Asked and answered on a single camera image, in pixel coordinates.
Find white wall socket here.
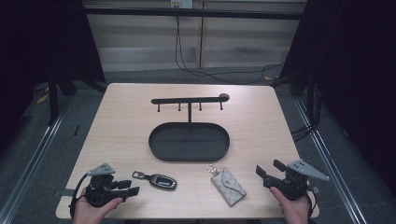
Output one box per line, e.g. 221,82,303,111
170,0,194,9

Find black floor cable bundle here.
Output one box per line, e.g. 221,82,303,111
290,83,322,143

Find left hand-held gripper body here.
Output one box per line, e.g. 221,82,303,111
84,162,122,208

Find black curtain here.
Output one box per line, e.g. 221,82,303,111
278,0,396,195
0,0,106,153

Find person's left hand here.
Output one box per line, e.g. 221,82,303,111
73,188,124,224

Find person's right hand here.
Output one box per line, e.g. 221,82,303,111
270,186,312,224

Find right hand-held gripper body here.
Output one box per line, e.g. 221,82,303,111
263,159,331,201

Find black wall cable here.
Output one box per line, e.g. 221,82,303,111
174,15,285,86

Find black car key fob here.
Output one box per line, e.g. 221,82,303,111
131,170,177,190

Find black metal stand leg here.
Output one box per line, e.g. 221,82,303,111
46,73,61,126

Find black horizontal bar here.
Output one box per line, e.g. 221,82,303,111
83,7,307,21

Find black key holder stand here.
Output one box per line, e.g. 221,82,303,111
148,92,232,162

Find metal floor rail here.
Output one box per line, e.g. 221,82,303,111
0,92,76,224
292,96,370,224

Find yellow floor tape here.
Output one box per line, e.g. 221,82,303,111
35,92,50,105

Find grey key pouch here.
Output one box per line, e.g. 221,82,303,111
205,163,248,207

